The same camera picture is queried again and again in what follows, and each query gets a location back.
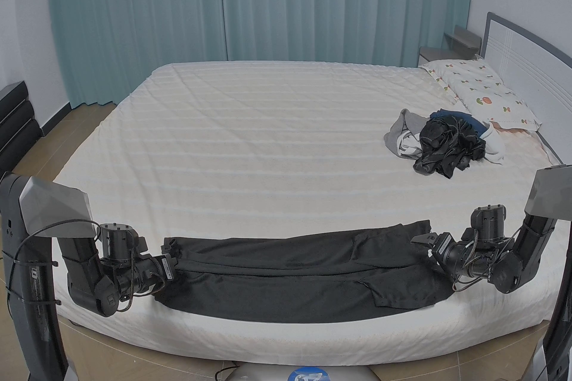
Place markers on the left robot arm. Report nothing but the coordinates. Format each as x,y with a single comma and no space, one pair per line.
35,272

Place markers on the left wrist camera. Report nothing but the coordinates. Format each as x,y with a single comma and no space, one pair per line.
141,245

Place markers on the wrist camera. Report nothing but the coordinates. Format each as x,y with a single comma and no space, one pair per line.
469,235
141,245

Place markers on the grey bedside table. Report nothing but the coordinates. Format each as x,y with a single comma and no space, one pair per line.
462,37

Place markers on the bed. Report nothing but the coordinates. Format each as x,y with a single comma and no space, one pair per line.
268,124

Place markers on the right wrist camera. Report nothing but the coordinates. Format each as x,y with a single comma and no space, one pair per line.
469,235

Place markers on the pile of clothes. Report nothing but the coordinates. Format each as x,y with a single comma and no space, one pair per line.
447,145

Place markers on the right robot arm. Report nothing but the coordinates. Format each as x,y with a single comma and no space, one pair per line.
540,227

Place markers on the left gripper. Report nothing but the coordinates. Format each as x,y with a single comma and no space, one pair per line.
156,272

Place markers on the black T-shirt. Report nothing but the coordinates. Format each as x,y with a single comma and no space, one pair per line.
290,276

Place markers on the white printed pillow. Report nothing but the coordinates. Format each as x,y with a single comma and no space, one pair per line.
482,91

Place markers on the black chest of drawers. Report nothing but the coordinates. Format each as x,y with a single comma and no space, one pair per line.
15,120

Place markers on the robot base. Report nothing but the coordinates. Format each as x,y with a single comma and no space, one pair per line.
268,374

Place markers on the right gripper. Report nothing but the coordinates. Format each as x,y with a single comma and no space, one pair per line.
449,254

